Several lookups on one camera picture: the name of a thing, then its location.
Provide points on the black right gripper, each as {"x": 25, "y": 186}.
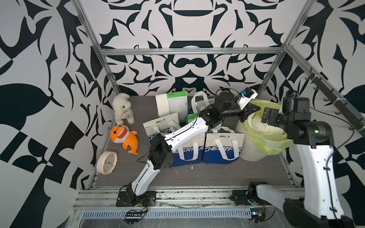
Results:
{"x": 272, "y": 120}

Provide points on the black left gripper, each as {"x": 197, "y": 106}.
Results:
{"x": 243, "y": 114}

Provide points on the white receipt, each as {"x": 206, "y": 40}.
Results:
{"x": 162, "y": 104}

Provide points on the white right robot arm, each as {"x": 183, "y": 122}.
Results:
{"x": 320, "y": 207}

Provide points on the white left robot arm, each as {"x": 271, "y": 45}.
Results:
{"x": 160, "y": 154}

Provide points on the torn paper pieces in bin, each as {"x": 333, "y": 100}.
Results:
{"x": 255, "y": 124}

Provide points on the green plastic bin liner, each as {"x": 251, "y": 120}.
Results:
{"x": 269, "y": 145}

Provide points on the white round trash bin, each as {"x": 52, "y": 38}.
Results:
{"x": 249, "y": 151}

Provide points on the blue white front right bag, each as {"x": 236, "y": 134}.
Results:
{"x": 222, "y": 146}

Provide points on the white blue back right bag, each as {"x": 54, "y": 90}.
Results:
{"x": 198, "y": 106}

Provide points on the green white middle bag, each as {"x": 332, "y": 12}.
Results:
{"x": 191, "y": 117}

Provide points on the green white bag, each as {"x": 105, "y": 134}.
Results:
{"x": 191, "y": 117}
{"x": 178, "y": 103}

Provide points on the green white back left bag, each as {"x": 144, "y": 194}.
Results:
{"x": 178, "y": 103}

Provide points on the blue white front left bag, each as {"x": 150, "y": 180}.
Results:
{"x": 190, "y": 152}

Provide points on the white plush rabbit toy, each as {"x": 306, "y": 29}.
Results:
{"x": 122, "y": 109}

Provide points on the orange plush monster toy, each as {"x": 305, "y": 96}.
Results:
{"x": 121, "y": 134}

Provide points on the white tape roll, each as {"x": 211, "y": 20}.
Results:
{"x": 106, "y": 162}

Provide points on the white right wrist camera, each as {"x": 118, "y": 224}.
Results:
{"x": 288, "y": 101}

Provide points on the black wall hook rail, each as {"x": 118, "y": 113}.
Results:
{"x": 343, "y": 105}

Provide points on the aluminium frame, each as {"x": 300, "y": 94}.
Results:
{"x": 156, "y": 47}

